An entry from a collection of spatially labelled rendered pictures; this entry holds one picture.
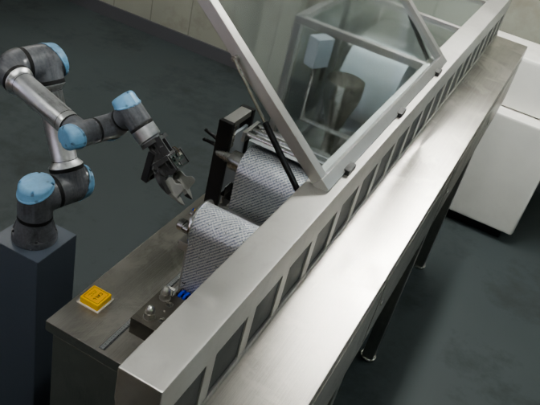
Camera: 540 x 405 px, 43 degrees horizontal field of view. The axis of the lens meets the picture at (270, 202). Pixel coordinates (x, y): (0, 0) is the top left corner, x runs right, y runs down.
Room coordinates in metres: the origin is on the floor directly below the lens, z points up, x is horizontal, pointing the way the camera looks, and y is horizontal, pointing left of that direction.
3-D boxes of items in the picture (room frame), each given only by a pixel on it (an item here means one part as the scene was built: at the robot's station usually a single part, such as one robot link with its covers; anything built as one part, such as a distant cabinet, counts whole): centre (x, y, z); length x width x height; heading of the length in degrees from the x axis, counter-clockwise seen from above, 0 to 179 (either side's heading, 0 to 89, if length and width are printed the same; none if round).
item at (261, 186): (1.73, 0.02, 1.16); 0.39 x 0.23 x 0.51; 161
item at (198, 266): (1.55, 0.09, 1.11); 0.23 x 0.01 x 0.18; 71
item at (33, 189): (1.80, 0.75, 1.07); 0.13 x 0.12 x 0.14; 147
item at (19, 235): (1.80, 0.76, 0.95); 0.15 x 0.15 x 0.10
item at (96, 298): (1.57, 0.46, 0.91); 0.07 x 0.07 x 0.02; 71
